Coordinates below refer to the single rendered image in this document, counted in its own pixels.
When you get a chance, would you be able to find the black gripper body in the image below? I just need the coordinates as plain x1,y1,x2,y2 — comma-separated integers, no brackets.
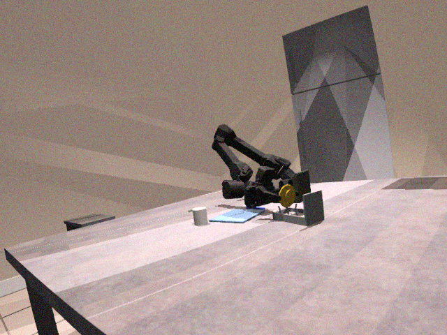
244,179,293,209

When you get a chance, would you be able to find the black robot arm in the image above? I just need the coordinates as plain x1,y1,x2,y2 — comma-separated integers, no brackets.
212,124,295,200

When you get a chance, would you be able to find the yellow plate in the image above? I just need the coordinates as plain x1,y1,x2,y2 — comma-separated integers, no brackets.
279,185,295,207

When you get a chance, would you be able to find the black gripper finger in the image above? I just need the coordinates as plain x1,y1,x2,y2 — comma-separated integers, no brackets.
282,181,298,196
256,186,281,207

